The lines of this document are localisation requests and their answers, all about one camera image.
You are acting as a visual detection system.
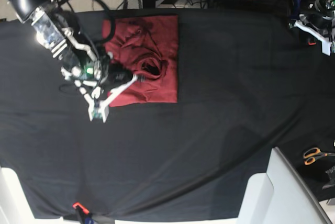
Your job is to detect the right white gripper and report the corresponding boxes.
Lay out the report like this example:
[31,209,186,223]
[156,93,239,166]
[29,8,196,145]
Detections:
[74,74,144,123]

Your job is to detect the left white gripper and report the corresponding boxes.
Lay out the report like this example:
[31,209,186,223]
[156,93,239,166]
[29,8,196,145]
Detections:
[289,14,334,56]

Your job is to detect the red long-sleeve T-shirt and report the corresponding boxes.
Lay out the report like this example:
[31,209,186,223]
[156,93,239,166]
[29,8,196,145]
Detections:
[105,15,179,107]

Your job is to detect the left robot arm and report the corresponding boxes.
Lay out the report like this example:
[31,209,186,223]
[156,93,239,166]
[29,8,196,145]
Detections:
[288,0,334,56]

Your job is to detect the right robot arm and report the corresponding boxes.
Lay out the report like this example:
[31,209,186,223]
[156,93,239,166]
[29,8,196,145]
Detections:
[8,0,140,122]

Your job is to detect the orange black clamp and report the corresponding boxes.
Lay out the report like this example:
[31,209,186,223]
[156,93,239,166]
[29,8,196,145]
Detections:
[307,37,316,46]

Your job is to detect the black table cloth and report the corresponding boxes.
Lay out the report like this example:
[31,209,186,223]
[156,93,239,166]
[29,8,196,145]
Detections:
[1,9,334,221]

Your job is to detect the blue orange clamp bottom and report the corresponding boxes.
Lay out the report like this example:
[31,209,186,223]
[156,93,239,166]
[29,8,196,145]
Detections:
[72,202,96,224]

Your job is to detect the yellow-handled scissors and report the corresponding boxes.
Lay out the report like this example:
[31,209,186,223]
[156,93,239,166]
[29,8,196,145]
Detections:
[303,147,334,165]

